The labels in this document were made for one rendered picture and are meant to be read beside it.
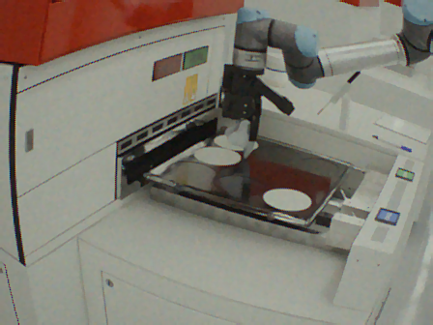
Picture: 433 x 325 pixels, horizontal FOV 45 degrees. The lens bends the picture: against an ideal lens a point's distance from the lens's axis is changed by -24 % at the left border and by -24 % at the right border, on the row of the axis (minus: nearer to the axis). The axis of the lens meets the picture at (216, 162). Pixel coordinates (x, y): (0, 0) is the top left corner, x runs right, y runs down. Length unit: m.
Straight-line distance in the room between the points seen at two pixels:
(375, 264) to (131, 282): 0.49
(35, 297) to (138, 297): 0.25
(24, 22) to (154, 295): 0.61
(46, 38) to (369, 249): 0.66
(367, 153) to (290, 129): 0.23
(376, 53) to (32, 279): 0.99
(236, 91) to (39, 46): 0.64
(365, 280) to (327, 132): 0.62
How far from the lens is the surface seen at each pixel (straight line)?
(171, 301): 1.17
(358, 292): 1.07
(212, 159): 1.45
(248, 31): 1.36
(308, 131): 1.59
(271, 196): 1.30
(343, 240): 1.23
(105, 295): 1.27
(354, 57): 1.46
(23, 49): 0.95
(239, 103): 1.40
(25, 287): 1.17
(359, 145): 1.56
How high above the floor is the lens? 1.43
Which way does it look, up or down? 22 degrees down
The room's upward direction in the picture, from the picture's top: 6 degrees clockwise
